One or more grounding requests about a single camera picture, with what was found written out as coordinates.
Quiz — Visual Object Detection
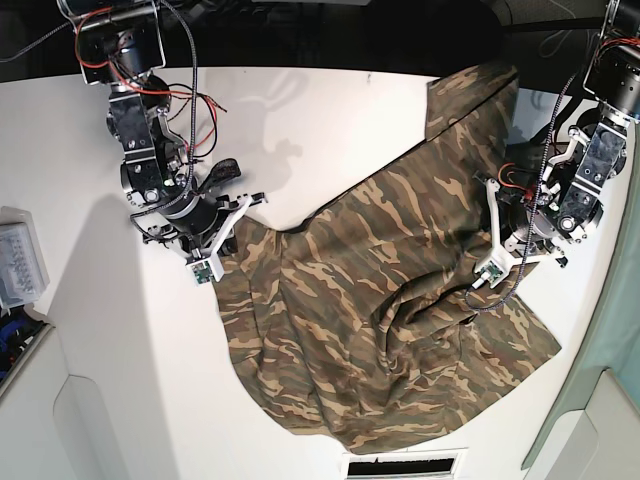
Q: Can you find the clear plastic screw box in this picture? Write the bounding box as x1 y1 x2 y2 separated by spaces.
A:
1 206 49 310

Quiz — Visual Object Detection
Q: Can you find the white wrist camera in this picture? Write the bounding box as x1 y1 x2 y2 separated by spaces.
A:
187 255 224 285
472 256 512 289

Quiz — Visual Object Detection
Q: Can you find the grey tray with blue items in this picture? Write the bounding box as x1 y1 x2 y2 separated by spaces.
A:
1 304 54 397

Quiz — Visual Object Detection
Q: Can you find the white slotted table vent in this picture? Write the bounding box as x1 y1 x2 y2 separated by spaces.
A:
341 448 467 480

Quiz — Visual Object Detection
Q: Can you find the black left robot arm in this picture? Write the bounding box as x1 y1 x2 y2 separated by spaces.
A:
475 1 639 277

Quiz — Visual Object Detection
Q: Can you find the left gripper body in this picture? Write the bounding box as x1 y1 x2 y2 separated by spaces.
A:
474 172 568 268

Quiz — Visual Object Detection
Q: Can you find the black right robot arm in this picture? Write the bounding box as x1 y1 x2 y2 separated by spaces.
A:
58 1 242 260

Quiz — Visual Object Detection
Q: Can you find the grey floor cable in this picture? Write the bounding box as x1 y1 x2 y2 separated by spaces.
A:
537 29 576 59

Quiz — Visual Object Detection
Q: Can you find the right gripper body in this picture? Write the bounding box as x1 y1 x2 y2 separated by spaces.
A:
131 192 266 260

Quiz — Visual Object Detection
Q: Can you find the camouflage t-shirt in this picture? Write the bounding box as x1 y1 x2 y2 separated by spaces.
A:
216 61 560 454

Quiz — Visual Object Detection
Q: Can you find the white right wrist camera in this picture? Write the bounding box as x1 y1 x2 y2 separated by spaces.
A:
187 255 224 285

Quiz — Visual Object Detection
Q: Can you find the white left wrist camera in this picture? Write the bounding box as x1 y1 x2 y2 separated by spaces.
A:
472 256 512 289

